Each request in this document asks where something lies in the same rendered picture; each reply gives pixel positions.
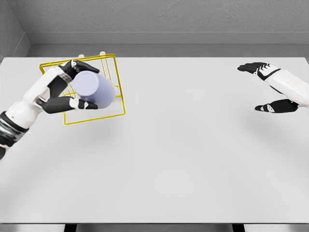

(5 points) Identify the lavender cup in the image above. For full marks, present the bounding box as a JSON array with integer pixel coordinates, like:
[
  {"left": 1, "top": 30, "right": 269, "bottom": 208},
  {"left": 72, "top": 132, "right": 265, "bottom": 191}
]
[{"left": 72, "top": 70, "right": 117, "bottom": 109}]

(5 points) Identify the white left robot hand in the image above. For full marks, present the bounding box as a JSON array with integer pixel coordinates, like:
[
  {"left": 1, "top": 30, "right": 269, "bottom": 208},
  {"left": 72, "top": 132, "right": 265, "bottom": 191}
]
[{"left": 22, "top": 59, "right": 100, "bottom": 116}]

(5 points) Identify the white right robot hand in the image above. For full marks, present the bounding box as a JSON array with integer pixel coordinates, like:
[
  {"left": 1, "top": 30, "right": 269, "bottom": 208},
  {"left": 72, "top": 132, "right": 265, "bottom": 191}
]
[{"left": 237, "top": 62, "right": 309, "bottom": 114}]

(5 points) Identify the yellow wire cup holder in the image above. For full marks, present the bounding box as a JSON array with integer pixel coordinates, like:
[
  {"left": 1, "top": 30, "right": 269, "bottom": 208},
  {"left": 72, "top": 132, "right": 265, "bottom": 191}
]
[{"left": 39, "top": 50, "right": 126, "bottom": 126}]

